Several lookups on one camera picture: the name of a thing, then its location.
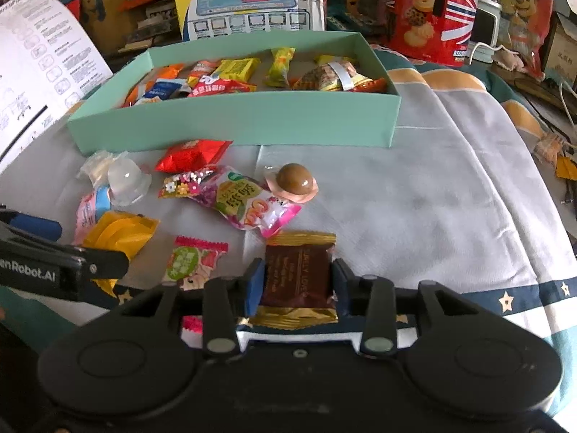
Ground red biscuit tin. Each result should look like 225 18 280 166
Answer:
387 0 481 66

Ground red white-print packet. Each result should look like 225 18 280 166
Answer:
187 76 257 99

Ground printed instruction sheet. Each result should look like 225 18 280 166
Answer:
0 0 113 174

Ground red foil packet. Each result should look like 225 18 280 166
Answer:
155 139 233 173

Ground yellow paper tags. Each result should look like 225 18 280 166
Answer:
555 156 577 181

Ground white cable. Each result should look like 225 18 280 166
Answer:
558 79 577 127

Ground toy tablet box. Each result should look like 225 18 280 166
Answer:
169 0 326 41

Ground cartoon dog bag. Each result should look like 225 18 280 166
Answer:
498 0 557 79

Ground brown gold-edged chocolate packet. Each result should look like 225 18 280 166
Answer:
249 231 340 328

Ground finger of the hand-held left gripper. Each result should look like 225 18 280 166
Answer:
0 210 63 242
67 246 132 281

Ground clear jelly cup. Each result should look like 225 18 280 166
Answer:
107 159 153 207

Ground orange silver-seam packet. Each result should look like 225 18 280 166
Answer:
123 64 185 108

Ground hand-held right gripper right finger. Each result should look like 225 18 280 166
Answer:
331 258 488 356

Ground flower print candy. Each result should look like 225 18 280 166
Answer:
158 168 217 199

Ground white and blue snack packet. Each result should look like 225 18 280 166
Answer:
143 79 190 101

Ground white electric appliance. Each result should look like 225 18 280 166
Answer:
469 0 501 64

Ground mint green cardboard box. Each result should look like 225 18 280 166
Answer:
67 31 402 156

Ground pink small packet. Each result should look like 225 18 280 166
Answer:
74 186 113 244

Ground printed blanket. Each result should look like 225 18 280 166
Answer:
0 43 577 362

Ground clear small wrapper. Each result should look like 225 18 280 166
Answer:
80 150 131 185

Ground long yellow snack packet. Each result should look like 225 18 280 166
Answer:
264 47 297 88

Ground beige cracker packet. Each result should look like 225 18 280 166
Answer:
293 60 388 93

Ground pink gummy packet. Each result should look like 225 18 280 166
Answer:
189 165 302 238

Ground yellow blue-label packet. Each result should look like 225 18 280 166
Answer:
212 57 262 83

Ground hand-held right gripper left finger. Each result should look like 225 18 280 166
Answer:
122 258 267 356

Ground brown labelled carton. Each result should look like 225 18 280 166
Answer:
543 11 577 84

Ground cardboard box with blue print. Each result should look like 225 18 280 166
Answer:
58 0 136 55

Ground strawberry candy packet green label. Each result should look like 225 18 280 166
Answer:
163 236 229 289

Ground stack of books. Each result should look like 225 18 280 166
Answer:
118 6 183 52

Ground chocolate pudding cup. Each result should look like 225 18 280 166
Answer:
264 162 319 204

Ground orange green-label snack packet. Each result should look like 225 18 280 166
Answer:
187 60 221 86

